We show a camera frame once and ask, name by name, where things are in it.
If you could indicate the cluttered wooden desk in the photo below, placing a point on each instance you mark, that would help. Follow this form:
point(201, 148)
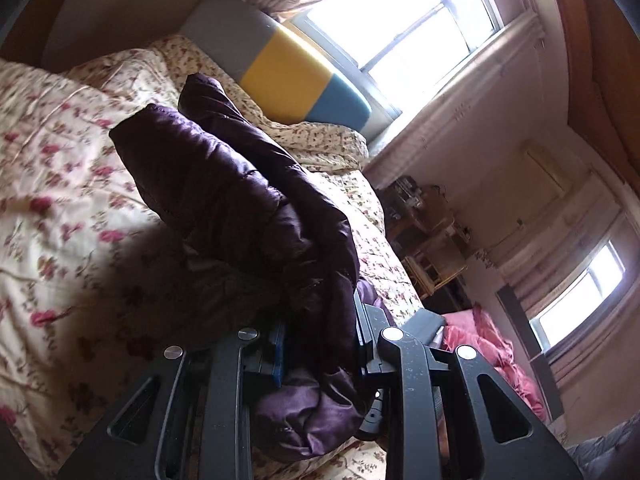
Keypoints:
point(410, 215)

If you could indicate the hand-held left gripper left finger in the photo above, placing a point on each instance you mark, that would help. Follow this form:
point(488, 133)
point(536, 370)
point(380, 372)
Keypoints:
point(278, 360)

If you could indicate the brown wooden wardrobe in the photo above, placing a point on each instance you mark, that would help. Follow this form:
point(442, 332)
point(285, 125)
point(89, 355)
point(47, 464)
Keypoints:
point(35, 15)

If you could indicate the floral bed quilt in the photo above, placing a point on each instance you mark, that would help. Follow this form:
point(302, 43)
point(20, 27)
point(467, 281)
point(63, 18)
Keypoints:
point(60, 185)

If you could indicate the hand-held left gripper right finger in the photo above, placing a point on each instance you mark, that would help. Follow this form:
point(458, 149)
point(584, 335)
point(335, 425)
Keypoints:
point(370, 345)

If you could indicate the small side window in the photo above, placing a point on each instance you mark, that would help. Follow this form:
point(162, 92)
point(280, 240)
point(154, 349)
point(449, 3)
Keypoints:
point(580, 300)

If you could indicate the pale sheer curtain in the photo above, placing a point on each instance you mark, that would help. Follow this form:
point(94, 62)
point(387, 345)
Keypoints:
point(560, 255)

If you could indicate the dark flat panel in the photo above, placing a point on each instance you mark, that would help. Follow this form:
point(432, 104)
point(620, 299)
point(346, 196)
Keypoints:
point(535, 360)

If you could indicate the blue grey cloth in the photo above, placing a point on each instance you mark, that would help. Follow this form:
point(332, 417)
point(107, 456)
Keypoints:
point(605, 452)

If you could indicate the grey yellow blue headboard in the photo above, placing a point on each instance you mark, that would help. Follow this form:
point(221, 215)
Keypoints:
point(280, 75)

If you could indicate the small silver radio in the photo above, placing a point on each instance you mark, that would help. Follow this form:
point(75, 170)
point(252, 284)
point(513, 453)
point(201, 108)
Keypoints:
point(409, 192)

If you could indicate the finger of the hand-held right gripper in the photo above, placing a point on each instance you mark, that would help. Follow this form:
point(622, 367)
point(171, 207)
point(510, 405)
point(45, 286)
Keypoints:
point(372, 415)
point(426, 327)

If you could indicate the purple quilted down jacket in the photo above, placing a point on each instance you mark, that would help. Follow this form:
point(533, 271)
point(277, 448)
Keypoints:
point(240, 195)

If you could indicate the brown wooden door panel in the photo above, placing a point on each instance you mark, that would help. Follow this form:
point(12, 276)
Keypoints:
point(600, 60)

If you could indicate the pink cloth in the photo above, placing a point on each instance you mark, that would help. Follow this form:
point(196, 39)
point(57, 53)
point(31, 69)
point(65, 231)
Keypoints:
point(490, 355)

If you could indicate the wooden chair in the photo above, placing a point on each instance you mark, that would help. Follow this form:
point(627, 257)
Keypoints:
point(435, 265)

